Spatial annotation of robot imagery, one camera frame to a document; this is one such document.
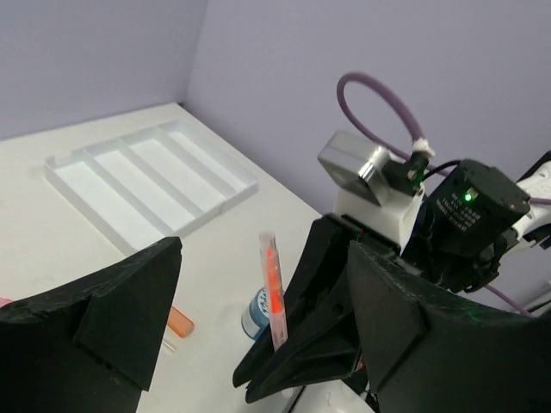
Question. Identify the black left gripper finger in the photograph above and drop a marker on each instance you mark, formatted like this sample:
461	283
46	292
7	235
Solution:
91	345

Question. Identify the white divided organizer tray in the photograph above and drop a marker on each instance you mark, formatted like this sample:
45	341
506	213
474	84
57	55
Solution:
161	181

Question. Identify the small blue jar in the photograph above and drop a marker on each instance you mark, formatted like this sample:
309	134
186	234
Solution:
256	316

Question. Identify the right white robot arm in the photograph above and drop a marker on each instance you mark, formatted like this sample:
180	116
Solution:
536	193

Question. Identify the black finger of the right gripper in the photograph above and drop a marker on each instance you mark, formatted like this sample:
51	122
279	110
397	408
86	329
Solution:
323	342

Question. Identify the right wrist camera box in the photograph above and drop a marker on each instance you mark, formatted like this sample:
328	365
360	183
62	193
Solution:
364	194

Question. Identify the orange highlighter pen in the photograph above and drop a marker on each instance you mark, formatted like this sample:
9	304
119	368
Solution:
273	287

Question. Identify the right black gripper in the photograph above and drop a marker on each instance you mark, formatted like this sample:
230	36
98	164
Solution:
429	350

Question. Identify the orange translucent cap case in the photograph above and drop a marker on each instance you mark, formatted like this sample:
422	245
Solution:
180	324

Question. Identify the small clear pen cap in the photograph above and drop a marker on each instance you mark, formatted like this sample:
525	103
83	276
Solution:
169	346

